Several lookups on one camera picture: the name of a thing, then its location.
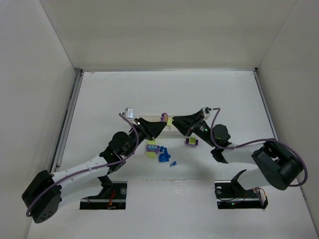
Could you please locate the purple round lego piece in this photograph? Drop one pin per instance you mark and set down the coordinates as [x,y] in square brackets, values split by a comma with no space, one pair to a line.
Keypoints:
[150,148]

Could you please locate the lime green lego brick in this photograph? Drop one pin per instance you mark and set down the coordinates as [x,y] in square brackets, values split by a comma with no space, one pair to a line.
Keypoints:
[151,142]

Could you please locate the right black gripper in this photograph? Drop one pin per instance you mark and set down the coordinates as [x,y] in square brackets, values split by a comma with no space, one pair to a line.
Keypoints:
[195,124]

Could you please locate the blue arch lego piece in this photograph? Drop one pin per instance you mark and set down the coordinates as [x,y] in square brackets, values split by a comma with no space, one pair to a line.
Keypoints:
[164,157]

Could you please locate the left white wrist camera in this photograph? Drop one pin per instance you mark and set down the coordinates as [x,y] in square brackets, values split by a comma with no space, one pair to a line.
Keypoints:
[129,113]

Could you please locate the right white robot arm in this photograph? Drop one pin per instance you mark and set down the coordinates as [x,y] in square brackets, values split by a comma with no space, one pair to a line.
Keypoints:
[277,164]

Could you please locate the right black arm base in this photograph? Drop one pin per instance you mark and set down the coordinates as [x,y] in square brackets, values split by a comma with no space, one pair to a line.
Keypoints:
[231,195]

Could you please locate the small blue lego pieces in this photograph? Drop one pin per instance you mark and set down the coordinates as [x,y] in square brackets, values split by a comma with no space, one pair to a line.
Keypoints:
[163,149]

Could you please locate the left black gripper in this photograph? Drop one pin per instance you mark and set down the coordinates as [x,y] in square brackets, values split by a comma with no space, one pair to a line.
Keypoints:
[145,128]

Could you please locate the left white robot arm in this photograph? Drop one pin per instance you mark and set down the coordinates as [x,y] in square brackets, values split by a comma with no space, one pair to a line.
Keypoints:
[46,191]

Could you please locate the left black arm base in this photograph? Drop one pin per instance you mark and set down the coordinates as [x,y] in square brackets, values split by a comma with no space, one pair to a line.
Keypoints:
[112,196]

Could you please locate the lime lego plate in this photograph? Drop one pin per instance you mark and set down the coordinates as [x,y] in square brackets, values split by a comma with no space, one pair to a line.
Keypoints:
[150,155]

